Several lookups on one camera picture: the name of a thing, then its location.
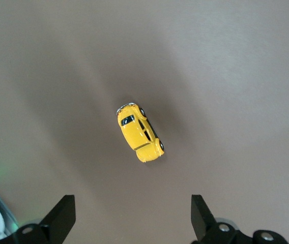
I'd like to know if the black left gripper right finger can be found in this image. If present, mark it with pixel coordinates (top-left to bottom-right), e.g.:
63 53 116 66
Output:
191 194 289 244

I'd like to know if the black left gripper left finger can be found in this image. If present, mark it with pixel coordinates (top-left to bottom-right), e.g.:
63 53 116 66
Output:
0 194 77 244

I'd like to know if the yellow beetle toy car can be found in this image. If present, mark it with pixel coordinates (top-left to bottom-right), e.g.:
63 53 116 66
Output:
115 102 165 163

